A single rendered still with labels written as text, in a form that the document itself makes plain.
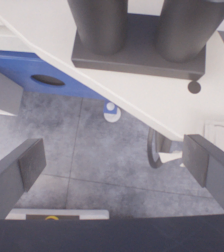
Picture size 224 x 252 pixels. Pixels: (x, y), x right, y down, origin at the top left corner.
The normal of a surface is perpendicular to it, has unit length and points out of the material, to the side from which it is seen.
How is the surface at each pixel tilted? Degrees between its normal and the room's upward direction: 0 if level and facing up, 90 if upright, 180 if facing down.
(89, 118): 0
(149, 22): 0
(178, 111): 0
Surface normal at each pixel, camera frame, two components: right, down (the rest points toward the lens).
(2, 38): -0.14, 0.98
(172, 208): -0.05, -0.15
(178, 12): -0.75, 0.65
